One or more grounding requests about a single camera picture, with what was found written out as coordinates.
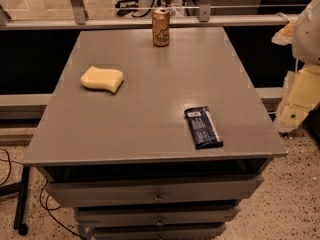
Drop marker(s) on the black office chair base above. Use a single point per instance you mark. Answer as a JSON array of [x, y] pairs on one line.
[[137, 8]]

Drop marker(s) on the black wheeled stand leg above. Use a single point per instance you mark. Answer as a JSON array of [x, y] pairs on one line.
[[21, 189]]

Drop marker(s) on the gold soda can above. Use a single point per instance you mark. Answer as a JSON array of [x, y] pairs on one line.
[[160, 27]]

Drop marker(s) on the dark blue snack bar wrapper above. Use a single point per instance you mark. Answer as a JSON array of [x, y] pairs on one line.
[[202, 127]]

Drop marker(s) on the metal glass railing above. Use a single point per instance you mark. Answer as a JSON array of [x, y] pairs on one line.
[[102, 14]]

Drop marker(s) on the grey drawer cabinet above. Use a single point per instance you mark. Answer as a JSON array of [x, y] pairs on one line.
[[127, 162]]

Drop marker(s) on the yellow sponge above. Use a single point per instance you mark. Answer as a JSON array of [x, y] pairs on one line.
[[102, 78]]

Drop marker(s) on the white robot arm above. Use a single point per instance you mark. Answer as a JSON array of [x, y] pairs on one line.
[[303, 34]]

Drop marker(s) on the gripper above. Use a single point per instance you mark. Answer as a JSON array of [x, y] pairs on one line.
[[307, 39]]

